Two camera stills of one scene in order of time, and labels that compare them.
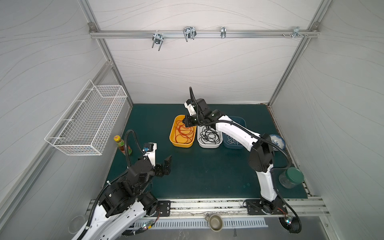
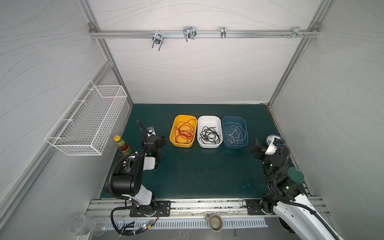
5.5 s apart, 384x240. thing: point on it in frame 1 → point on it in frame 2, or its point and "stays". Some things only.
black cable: [209, 134] stays
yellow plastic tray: [180, 135] stays
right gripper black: [191, 120] → [259, 151]
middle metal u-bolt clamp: [189, 32] stays
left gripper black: [161, 172] → [161, 141]
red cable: [183, 134] stays
